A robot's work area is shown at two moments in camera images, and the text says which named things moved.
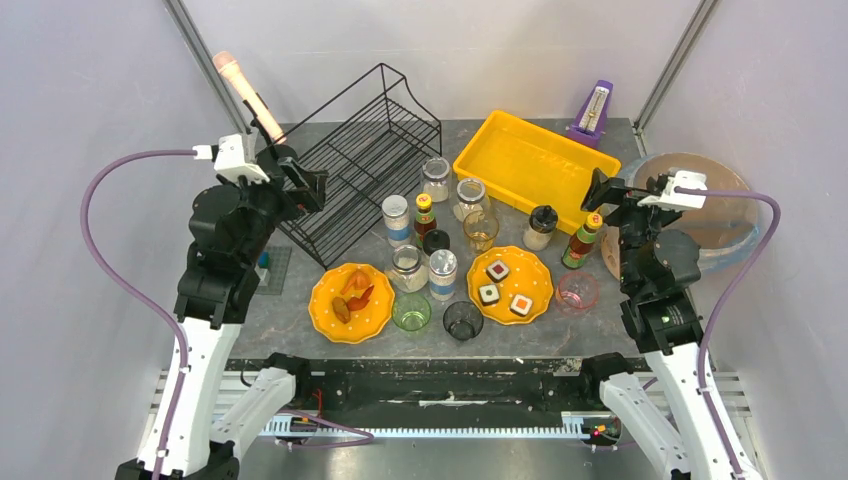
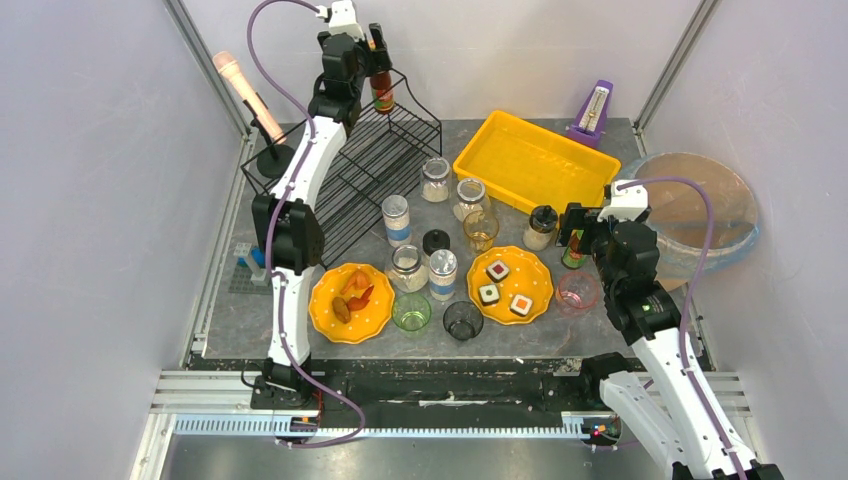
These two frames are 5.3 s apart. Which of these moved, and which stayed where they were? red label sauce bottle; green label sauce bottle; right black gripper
Moved: red label sauce bottle; right black gripper
Stayed: green label sauce bottle
